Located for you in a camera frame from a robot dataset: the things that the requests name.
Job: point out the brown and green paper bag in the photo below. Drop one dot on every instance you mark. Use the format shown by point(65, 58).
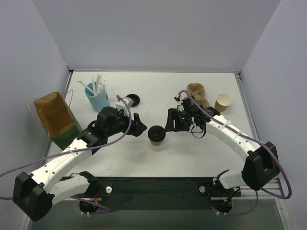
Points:
point(56, 118)

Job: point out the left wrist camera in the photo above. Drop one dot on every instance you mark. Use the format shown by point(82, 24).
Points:
point(124, 104)

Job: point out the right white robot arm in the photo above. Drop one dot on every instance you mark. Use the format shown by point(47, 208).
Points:
point(259, 161)

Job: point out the blue straw holder cup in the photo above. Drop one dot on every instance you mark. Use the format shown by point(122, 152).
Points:
point(97, 102)

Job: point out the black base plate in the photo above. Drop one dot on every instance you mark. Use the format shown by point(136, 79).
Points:
point(160, 193)

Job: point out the white wrapped straw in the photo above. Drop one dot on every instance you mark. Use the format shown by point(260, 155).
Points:
point(86, 86)
point(93, 85)
point(103, 85)
point(98, 82)

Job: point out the aluminium frame rail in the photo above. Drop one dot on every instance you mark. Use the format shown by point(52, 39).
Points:
point(274, 185)

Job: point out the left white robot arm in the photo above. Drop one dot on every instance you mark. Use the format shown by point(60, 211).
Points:
point(35, 193)

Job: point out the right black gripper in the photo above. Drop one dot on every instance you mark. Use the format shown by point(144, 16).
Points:
point(174, 120)

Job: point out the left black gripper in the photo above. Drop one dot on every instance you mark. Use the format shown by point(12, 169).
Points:
point(134, 125)

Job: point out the brown paper coffee cup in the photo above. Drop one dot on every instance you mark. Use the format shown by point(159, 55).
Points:
point(156, 143)

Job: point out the brown pulp cup carrier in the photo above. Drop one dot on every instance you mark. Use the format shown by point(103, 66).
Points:
point(198, 92)

